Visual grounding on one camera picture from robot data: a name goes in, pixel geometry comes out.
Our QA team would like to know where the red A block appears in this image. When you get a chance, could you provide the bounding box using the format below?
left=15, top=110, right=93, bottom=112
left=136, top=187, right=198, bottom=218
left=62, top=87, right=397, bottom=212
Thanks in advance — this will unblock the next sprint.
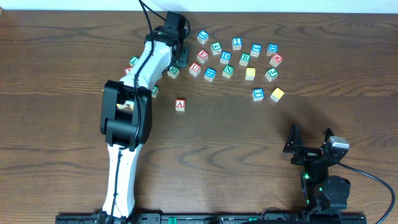
left=175, top=99, right=186, bottom=111

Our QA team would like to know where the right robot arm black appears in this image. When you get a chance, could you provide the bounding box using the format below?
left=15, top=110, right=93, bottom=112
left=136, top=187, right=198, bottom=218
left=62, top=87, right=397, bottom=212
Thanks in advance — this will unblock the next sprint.
left=283, top=125, right=351, bottom=212

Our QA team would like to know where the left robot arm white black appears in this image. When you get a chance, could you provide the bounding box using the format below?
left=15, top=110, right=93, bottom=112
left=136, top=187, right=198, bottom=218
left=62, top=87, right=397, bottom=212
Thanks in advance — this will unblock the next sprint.
left=99, top=11, right=190, bottom=223

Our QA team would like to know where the green R block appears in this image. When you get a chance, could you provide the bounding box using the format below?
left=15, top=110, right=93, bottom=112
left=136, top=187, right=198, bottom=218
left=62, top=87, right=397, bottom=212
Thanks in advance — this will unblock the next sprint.
left=167, top=66, right=179, bottom=79

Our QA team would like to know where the red U block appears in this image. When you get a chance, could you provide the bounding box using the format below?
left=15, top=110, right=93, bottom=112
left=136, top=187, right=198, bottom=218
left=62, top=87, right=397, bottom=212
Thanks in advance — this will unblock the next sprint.
left=189, top=62, right=201, bottom=77

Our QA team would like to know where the red E block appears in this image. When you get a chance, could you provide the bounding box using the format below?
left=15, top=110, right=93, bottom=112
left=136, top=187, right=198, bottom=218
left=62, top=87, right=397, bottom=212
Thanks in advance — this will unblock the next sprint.
left=197, top=49, right=209, bottom=63

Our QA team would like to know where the blue L block top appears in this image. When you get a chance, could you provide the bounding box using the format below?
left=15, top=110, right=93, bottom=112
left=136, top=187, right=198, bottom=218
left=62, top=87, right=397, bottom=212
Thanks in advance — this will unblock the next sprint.
left=197, top=30, right=209, bottom=45

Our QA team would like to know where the blue H block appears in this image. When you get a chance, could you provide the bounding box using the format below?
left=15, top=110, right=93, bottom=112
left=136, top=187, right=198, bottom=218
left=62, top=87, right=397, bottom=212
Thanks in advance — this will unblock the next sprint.
left=204, top=67, right=216, bottom=82

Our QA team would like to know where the green 4 block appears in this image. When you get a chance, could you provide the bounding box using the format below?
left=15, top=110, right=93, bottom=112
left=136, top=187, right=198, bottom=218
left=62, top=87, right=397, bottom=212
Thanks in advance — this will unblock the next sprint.
left=211, top=42, right=222, bottom=55

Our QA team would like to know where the blue D block middle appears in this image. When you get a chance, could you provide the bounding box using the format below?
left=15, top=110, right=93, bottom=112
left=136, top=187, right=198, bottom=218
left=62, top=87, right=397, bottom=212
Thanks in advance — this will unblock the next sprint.
left=220, top=51, right=231, bottom=65

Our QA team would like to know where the blue d block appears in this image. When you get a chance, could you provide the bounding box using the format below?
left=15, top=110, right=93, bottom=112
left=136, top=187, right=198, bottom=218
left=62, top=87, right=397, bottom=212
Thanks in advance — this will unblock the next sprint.
left=266, top=44, right=278, bottom=56
left=220, top=51, right=231, bottom=65

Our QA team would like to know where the green Z block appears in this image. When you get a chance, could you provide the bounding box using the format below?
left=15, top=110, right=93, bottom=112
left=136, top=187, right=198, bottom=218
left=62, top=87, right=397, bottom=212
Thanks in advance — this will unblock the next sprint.
left=152, top=85, right=159, bottom=98

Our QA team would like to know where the yellow K block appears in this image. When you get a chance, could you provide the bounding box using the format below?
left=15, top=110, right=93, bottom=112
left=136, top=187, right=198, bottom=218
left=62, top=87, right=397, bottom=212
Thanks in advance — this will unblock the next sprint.
left=270, top=87, right=285, bottom=102

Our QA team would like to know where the green L block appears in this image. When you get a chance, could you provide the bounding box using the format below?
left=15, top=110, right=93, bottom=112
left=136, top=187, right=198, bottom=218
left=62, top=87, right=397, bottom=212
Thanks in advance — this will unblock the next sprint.
left=129, top=56, right=139, bottom=67

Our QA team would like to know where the green N block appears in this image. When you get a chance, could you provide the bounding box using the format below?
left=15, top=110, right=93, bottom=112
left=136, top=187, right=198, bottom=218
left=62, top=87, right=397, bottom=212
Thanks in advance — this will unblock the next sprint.
left=222, top=65, right=234, bottom=78

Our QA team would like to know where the blue question mark block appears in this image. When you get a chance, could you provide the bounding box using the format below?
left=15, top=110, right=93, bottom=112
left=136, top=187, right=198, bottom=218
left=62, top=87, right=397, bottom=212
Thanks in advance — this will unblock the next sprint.
left=232, top=37, right=243, bottom=50

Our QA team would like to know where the red block far left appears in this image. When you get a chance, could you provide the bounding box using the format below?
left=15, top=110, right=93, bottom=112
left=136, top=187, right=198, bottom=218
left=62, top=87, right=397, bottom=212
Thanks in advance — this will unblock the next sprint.
left=124, top=67, right=132, bottom=75

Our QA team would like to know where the blue T block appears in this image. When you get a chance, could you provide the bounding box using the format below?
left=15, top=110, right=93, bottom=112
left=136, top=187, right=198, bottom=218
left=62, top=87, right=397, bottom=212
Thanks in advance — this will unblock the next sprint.
left=252, top=88, right=264, bottom=101

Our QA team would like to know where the green B block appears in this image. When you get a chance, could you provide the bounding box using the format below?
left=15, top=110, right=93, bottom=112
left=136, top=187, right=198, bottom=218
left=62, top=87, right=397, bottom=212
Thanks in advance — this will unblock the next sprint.
left=239, top=53, right=251, bottom=67

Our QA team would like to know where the green J block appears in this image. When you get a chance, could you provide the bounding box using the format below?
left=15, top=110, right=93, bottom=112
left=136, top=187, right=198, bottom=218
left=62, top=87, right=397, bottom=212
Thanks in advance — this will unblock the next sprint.
left=265, top=68, right=279, bottom=82

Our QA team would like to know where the yellow C block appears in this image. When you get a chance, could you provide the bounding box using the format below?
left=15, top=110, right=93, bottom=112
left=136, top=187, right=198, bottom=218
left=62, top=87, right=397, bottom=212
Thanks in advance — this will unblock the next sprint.
left=245, top=67, right=256, bottom=80

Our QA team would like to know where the yellow block under gripper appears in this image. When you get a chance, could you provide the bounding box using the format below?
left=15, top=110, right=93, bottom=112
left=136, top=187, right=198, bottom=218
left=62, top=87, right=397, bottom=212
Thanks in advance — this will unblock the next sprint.
left=116, top=103, right=134, bottom=111

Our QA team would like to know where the blue S block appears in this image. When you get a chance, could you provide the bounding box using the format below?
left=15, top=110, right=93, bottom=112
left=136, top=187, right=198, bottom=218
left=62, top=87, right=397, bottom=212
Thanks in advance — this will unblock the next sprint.
left=250, top=44, right=262, bottom=57

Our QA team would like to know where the red M block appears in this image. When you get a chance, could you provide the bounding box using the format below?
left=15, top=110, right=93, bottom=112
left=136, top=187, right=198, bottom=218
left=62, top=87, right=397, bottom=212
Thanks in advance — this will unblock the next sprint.
left=269, top=54, right=283, bottom=67

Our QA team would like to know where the blue D block right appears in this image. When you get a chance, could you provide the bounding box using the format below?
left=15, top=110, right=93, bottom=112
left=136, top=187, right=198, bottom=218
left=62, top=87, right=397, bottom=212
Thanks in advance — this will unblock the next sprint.
left=266, top=44, right=278, bottom=56

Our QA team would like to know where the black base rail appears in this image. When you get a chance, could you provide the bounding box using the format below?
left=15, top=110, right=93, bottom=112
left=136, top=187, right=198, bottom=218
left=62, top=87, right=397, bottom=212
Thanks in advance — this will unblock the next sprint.
left=55, top=207, right=368, bottom=224

